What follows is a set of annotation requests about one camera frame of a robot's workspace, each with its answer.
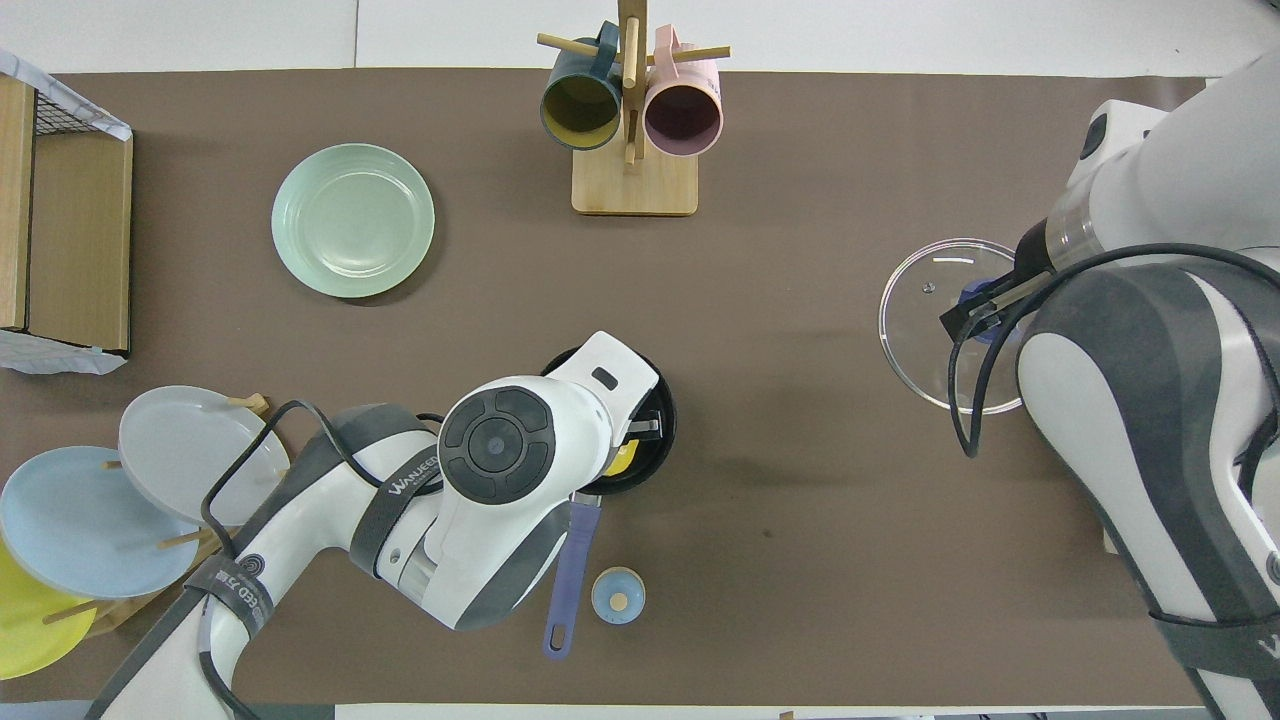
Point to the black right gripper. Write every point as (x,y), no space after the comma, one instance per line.
(1035,262)

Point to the yellow potato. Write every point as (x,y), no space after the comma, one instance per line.
(622,460)

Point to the glass lid with blue knob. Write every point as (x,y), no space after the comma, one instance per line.
(920,330)

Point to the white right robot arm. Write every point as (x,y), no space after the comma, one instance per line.
(1180,180)

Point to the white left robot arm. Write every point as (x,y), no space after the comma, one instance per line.
(500,445)

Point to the light green plate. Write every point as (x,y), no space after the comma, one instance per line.
(353,220)

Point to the wooden plate rack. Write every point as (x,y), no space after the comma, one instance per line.
(250,403)

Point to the grey plate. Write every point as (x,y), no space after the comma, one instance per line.
(180,450)

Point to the light blue plate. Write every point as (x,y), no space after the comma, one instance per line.
(80,530)

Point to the yellow plate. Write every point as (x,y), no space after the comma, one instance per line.
(25,630)

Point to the dark blue saucepan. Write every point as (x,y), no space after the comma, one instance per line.
(572,580)

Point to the brown table mat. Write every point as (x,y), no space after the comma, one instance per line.
(800,300)

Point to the small blue wooden-knob bell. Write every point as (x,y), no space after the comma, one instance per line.
(618,600)

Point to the wooden mug tree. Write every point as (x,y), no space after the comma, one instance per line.
(635,190)

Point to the pink ribbed mug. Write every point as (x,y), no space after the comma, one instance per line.
(683,115)

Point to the dark teal mug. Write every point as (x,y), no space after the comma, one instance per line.
(580,105)

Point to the white checked paper sheet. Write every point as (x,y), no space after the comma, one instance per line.
(50,88)
(50,358)

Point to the narrow wooden shelf board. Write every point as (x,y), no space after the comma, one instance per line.
(12,200)

